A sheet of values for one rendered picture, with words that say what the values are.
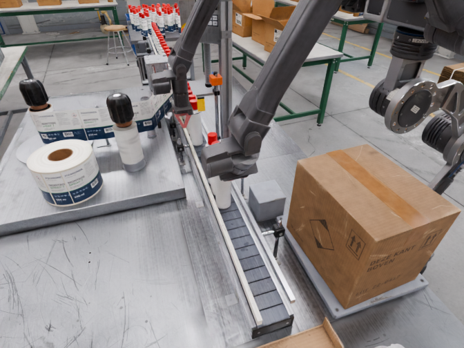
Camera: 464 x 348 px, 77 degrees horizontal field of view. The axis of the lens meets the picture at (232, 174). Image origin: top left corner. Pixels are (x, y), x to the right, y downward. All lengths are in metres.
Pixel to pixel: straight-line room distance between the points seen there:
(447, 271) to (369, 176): 1.56
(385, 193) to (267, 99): 0.37
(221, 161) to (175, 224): 0.45
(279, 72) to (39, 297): 0.84
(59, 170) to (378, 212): 0.91
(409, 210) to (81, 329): 0.83
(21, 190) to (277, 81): 1.02
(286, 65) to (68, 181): 0.79
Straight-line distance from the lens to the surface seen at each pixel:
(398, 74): 1.19
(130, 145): 1.15
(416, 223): 0.73
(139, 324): 0.86
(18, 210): 1.22
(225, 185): 0.92
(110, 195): 1.13
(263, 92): 0.58
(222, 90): 1.27
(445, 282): 2.25
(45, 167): 1.10
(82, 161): 1.07
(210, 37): 1.22
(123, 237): 1.04
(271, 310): 0.79
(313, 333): 0.84
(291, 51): 0.56
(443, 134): 1.64
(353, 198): 0.73
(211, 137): 0.98
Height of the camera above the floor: 1.58
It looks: 38 degrees down
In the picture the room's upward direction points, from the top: straight up
